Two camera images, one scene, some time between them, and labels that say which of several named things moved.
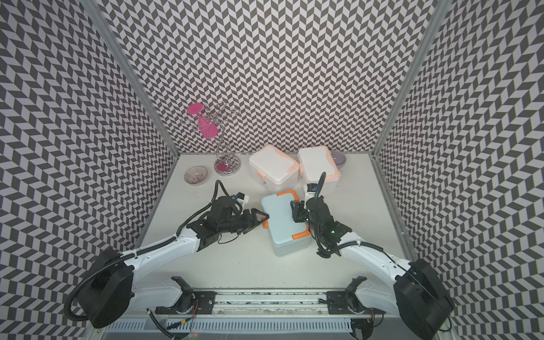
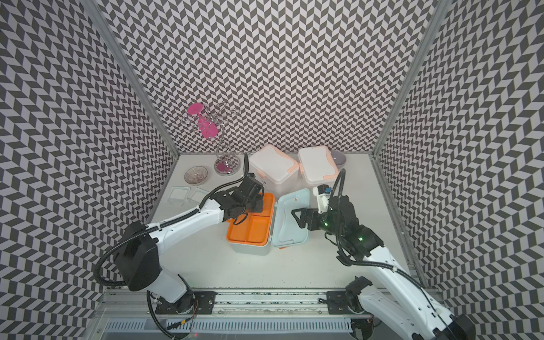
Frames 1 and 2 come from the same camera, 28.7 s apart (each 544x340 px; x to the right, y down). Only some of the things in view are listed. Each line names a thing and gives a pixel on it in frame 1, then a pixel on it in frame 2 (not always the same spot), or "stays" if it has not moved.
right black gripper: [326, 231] → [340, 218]
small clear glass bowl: [195, 175] stays
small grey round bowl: [338, 158] stays
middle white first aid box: [274, 171] stays
